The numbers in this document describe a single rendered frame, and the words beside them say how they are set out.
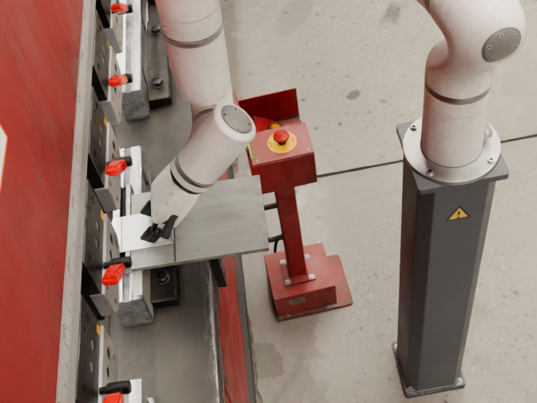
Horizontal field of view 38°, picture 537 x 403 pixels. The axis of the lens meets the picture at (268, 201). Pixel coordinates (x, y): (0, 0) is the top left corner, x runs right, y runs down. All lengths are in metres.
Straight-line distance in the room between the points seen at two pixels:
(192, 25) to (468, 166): 0.67
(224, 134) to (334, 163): 1.62
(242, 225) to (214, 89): 0.38
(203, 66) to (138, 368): 0.63
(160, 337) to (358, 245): 1.24
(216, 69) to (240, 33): 2.26
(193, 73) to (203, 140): 0.17
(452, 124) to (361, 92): 1.68
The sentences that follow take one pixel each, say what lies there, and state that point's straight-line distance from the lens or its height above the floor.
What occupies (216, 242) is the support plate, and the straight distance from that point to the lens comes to 1.47.
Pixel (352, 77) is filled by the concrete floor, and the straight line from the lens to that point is 3.16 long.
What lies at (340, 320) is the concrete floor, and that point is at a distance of 2.49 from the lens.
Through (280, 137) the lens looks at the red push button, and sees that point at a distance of 1.87.
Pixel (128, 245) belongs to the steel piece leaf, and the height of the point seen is 1.00.
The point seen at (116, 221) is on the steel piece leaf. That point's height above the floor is 1.00.
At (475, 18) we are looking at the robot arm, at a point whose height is 1.41.
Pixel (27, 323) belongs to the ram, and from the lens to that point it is 0.86.
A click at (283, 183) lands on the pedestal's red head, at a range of 1.94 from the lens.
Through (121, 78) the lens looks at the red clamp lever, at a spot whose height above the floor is 1.31.
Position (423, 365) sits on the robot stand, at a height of 0.19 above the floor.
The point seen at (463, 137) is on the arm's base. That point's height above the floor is 1.10.
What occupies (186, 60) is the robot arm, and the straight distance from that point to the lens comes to 1.15.
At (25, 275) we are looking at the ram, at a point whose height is 1.52.
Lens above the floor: 2.19
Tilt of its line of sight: 52 degrees down
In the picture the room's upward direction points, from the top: 11 degrees counter-clockwise
